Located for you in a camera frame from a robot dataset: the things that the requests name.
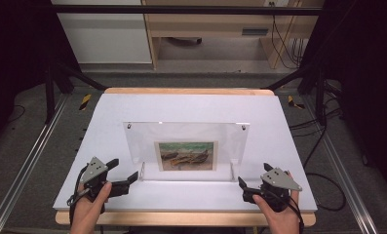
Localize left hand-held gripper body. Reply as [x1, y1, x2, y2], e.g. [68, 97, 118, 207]
[79, 156, 115, 215]

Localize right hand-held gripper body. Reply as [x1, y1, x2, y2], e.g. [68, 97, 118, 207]
[258, 167, 303, 214]

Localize clear acrylic photo frame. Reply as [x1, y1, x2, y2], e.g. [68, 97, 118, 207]
[122, 121, 252, 183]

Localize person's right hand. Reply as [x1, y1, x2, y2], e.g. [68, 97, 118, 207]
[252, 171, 301, 228]

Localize person's left hand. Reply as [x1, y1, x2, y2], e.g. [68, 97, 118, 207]
[69, 181, 113, 228]

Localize wooden table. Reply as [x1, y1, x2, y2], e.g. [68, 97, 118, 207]
[55, 87, 317, 228]

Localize yellow clamp left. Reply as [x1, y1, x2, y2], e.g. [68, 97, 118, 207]
[78, 93, 93, 111]

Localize yellow clamp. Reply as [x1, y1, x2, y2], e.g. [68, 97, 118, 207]
[78, 93, 93, 111]
[287, 95, 306, 110]

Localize boat painting print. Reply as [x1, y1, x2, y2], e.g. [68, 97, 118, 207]
[154, 140, 219, 173]

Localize yellow clamp right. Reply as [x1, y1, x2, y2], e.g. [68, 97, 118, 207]
[287, 95, 306, 110]

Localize black metal stand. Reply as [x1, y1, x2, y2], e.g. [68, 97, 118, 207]
[44, 61, 108, 125]
[265, 62, 329, 127]

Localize white table cover board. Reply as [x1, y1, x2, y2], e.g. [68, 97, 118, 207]
[53, 93, 318, 213]

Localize white cabinet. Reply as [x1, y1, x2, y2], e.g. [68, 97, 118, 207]
[51, 0, 153, 65]

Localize black curtain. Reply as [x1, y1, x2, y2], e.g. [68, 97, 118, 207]
[311, 0, 387, 189]
[0, 0, 82, 147]

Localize light wooden desk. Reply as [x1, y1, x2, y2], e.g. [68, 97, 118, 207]
[141, 0, 326, 71]

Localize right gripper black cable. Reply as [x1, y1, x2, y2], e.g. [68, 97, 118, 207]
[265, 189, 305, 234]

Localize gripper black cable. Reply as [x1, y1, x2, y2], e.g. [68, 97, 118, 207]
[265, 189, 305, 234]
[66, 165, 93, 228]

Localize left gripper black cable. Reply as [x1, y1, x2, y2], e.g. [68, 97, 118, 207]
[66, 165, 93, 228]

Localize black floor cable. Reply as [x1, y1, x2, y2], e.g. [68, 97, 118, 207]
[290, 81, 347, 212]

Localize aluminium floor rail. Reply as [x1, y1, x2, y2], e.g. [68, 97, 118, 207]
[0, 94, 70, 234]
[299, 96, 379, 234]

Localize black desk cables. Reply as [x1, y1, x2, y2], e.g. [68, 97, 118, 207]
[268, 1, 307, 70]

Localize black horizontal frame bar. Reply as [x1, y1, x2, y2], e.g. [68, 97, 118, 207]
[51, 4, 324, 17]

